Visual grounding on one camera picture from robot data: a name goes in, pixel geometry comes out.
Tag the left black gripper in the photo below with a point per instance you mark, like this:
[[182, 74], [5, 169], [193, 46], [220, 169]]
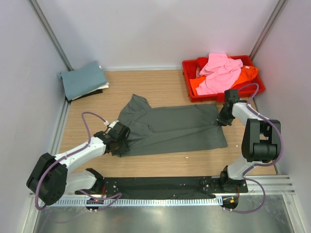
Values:
[[124, 147]]

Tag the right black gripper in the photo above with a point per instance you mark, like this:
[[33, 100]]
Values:
[[222, 121]]

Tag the grey t shirt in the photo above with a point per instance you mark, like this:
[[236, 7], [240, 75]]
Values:
[[170, 129]]

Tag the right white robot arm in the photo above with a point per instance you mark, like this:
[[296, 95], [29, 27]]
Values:
[[261, 143]]

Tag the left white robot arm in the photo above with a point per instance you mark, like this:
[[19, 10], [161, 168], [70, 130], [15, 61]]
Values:
[[53, 175]]

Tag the pink t shirt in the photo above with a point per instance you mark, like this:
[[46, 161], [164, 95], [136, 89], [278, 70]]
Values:
[[220, 74]]

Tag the orange t shirt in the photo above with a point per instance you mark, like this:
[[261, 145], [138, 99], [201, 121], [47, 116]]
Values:
[[192, 68]]

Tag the folded black t shirt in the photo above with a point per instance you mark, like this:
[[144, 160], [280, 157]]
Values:
[[97, 91]]

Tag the folded blue t shirt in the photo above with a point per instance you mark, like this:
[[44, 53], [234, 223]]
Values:
[[70, 81]]

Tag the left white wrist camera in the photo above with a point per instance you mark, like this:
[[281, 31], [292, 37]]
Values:
[[110, 125]]

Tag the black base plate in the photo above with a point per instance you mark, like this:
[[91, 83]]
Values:
[[168, 188]]

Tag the slotted cable duct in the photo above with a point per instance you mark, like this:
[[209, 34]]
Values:
[[86, 202]]

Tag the aluminium front rail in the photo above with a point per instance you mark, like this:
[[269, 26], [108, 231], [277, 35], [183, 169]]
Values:
[[271, 184]]

